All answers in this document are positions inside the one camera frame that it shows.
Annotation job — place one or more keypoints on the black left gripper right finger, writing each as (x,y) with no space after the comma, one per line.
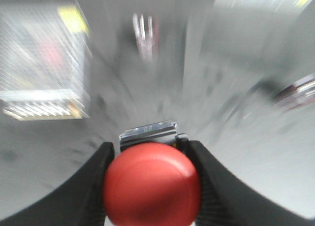
(227,201)

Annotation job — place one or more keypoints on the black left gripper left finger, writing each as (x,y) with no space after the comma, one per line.
(76,202)

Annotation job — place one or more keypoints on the red mushroom push button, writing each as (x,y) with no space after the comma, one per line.
(152,182)

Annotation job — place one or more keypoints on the centre brown cylindrical capacitor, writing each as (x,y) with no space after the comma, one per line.
(298,94)

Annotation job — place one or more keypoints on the brown cylindrical capacitor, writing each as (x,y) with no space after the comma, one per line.
(298,94)
(145,36)

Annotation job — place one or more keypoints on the left silver mesh power supply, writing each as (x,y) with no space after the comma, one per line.
(44,61)

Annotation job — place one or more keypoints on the left brown cylindrical capacitor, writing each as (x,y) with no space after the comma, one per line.
(145,36)

